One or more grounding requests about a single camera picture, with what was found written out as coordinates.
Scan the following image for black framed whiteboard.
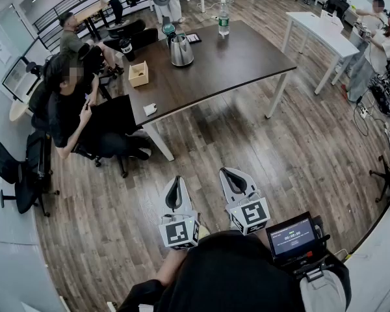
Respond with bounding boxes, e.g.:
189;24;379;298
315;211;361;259
1;36;42;94

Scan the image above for wooden table black legs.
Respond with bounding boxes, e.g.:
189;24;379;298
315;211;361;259
73;1;111;42

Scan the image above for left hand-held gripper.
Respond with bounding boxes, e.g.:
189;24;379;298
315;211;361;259
158;175;201;251

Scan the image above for round white table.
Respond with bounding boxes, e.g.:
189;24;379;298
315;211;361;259
8;99;34;122

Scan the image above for person's left forearm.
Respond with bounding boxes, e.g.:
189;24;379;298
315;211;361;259
155;248;191;287

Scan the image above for person's torso black shirt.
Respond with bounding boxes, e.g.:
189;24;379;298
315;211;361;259
116;231;352;312

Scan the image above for person's left yellow shoe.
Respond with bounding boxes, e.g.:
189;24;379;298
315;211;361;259
197;224;213;240

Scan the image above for black tumbler white label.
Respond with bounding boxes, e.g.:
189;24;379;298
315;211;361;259
118;37;136;62

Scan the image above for light wooden box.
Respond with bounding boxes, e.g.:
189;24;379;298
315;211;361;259
127;60;150;88

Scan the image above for stainless steel kettle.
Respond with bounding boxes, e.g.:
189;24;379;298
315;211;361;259
169;33;195;68

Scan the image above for white box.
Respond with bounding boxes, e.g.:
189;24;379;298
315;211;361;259
320;9;345;29

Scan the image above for grey harness strap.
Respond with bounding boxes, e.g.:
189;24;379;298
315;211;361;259
298;267;349;312

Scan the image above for teal round lid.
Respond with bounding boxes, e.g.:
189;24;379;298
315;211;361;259
161;23;177;39

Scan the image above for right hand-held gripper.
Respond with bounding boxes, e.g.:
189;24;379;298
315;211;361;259
218;167;271;237

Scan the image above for clear water bottle green label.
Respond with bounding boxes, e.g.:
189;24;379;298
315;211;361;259
218;0;231;37

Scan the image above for black chest monitor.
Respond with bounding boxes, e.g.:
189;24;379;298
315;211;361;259
265;211;332;274

